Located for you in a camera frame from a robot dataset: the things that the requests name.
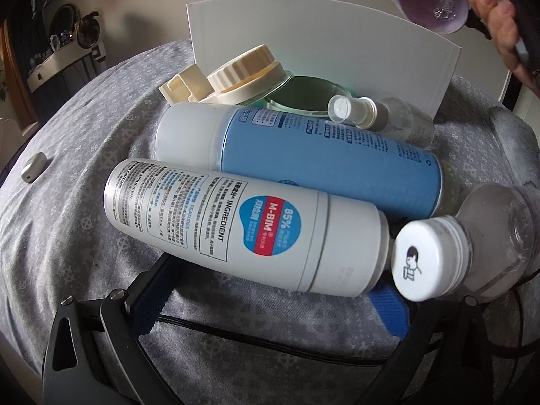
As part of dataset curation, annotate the grey fuzzy cloth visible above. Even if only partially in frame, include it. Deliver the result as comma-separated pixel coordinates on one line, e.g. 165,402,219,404
488,107,540,187

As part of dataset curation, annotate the person's right hand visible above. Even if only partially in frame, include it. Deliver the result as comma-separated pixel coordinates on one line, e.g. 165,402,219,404
468,0,540,90

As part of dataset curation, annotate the small grey case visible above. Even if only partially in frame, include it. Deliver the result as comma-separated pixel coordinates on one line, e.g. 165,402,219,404
20,152,48,183

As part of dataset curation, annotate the cream screw jar lid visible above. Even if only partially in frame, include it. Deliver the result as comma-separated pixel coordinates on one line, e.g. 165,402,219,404
207,44,293,105

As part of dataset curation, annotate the white wall shelf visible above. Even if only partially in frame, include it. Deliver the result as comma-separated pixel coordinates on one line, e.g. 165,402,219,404
26,43,103,92

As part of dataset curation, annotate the small clear spray bottle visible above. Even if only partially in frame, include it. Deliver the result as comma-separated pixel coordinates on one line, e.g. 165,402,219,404
328,95,436,149

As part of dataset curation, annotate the blue spray can white cap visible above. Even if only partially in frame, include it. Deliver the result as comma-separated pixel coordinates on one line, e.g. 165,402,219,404
155,102,460,220

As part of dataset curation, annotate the green glass jar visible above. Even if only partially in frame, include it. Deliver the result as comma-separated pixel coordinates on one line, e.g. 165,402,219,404
257,75,353,119

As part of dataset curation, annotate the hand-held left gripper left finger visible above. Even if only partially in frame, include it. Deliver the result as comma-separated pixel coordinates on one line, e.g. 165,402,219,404
42,255,178,405

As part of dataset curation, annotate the cream plastic clip piece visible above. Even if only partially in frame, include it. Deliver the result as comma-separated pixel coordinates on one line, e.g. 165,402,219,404
159,64,212,104

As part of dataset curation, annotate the white board panel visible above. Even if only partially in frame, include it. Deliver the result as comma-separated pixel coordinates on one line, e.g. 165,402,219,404
186,2,461,121

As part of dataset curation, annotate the grey patterned blanket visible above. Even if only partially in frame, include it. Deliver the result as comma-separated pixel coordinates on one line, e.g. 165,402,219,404
0,39,540,405

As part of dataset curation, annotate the black cable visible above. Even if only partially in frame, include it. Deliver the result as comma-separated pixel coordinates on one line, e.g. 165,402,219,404
137,316,391,366

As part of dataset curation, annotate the wooden door frame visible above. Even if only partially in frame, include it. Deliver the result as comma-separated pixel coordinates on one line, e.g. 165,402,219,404
0,20,39,138

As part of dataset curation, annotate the round mirror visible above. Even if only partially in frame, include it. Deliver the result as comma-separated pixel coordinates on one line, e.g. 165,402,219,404
51,4,79,39

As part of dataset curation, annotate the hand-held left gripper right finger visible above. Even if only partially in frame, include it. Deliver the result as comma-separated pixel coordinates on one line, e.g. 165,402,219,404
368,286,526,405

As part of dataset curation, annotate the clear plastic bottle white cap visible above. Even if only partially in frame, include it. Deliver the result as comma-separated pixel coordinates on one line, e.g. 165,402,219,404
390,182,540,303

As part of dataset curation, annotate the purple measuring cup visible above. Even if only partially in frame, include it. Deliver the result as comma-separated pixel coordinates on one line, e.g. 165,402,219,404
360,0,471,35

